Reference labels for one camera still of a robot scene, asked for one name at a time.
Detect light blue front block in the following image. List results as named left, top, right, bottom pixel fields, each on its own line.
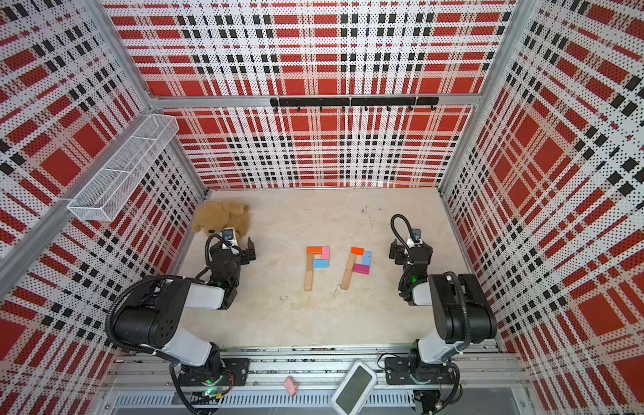
left=313, top=259, right=329, bottom=269

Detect pink block on rail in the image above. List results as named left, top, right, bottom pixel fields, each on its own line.
left=283, top=376, right=299, bottom=397

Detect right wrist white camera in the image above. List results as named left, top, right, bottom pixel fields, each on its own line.
left=408, top=228, right=422, bottom=246

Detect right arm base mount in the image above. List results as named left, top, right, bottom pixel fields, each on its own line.
left=381, top=354, right=464, bottom=414

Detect orange building block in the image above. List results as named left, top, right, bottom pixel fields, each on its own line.
left=306, top=247, right=323, bottom=255

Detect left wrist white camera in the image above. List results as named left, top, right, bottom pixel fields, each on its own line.
left=221, top=228, right=237, bottom=247

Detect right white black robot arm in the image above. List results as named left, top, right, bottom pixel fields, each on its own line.
left=386, top=214, right=498, bottom=383

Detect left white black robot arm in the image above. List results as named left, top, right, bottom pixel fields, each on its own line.
left=105, top=228, right=256, bottom=387

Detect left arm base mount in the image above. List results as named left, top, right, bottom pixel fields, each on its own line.
left=168, top=357, right=250, bottom=414

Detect white tablet device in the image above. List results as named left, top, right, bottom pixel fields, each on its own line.
left=331, top=361, right=377, bottom=415

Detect black hook rail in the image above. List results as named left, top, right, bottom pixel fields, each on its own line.
left=269, top=96, right=440, bottom=110

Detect wooden block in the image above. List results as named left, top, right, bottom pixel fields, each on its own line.
left=346, top=253, right=357, bottom=273
left=306, top=253, right=314, bottom=271
left=304, top=270, right=313, bottom=292
left=340, top=269, right=352, bottom=291

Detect white wire mesh basket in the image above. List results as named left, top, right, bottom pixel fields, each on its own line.
left=68, top=114, right=178, bottom=222

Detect magenta building block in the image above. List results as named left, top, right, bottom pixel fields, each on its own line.
left=352, top=264, right=370, bottom=275

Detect brown teddy bear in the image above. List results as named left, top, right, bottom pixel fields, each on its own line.
left=192, top=201, right=250, bottom=238

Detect wrist white camera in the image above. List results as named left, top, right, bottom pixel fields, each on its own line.
left=221, top=228, right=237, bottom=247
left=408, top=228, right=422, bottom=246

